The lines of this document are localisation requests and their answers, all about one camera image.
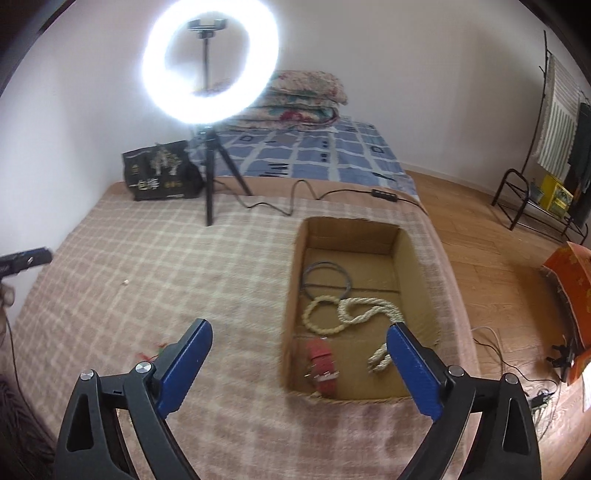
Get black clamp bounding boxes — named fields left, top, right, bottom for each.
left=549, top=339, right=583, bottom=381

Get black power cable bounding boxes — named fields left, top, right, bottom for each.
left=226, top=180, right=428, bottom=217

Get green pendant red cord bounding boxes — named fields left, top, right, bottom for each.
left=136, top=344, right=174, bottom=365

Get white ring light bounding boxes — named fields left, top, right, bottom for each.
left=141, top=0, right=281, bottom=126

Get red strap wristwatch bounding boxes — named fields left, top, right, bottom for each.
left=305, top=338, right=339, bottom=398

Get black printed snack bag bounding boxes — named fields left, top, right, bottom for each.
left=121, top=140, right=204, bottom=201

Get dark fuzzy cloth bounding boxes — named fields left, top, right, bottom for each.
left=0, top=374, right=54, bottom=480

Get orange cloth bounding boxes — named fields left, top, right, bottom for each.
left=541, top=242, right=591, bottom=384

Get dark hanging clothes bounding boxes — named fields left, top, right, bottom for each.
left=568, top=102, right=591, bottom=208

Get cardboard box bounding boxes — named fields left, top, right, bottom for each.
left=279, top=217, right=441, bottom=404

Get black phone holder pole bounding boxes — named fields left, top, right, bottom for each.
left=188, top=18, right=229, bottom=93

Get pink plaid blanket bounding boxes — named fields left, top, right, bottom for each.
left=0, top=180, right=481, bottom=480

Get floral pillow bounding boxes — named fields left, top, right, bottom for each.
left=265, top=70, right=348, bottom=106

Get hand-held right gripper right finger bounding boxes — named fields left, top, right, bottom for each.
left=387, top=323, right=542, bottom=480

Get black tripod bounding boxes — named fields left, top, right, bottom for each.
left=187, top=126, right=254, bottom=227

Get black clothes rack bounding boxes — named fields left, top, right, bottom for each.
left=492, top=30, right=591, bottom=241

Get cream beaded bracelet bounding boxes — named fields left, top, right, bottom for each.
left=302, top=295, right=352, bottom=334

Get blue patterned bed sheet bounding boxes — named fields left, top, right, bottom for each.
left=185, top=115, right=421, bottom=204

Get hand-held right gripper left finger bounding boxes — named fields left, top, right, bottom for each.
left=58, top=318, right=214, bottom=480

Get thick pearl necklace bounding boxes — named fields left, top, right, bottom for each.
left=338, top=298, right=402, bottom=374

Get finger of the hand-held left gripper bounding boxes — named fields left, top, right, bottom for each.
left=0, top=248, right=52, bottom=278

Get striped towel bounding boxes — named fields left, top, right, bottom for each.
left=537, top=55, right=580, bottom=178

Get dark metal bangle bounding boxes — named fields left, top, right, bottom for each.
left=302, top=261, right=352, bottom=301

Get folded floral quilt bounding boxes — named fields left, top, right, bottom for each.
left=222, top=90, right=342, bottom=132

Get yellow box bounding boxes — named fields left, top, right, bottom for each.
left=539, top=174, right=574, bottom=217

